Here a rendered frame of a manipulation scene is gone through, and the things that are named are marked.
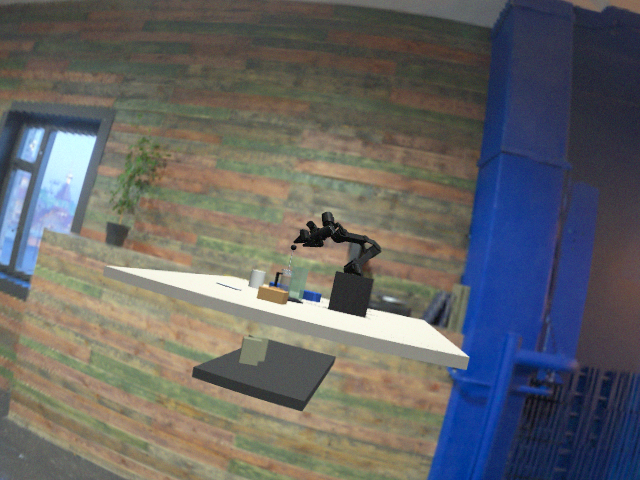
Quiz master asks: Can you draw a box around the white cylinder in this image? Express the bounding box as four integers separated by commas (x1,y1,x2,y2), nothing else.
248,270,265,289

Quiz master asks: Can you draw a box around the dark grey flat shelf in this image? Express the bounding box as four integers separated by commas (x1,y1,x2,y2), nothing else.
192,340,336,411

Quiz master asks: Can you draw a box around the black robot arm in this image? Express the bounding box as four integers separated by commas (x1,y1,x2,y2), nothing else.
306,212,382,277

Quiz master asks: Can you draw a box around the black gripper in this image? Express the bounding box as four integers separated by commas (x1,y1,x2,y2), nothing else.
293,228,326,247

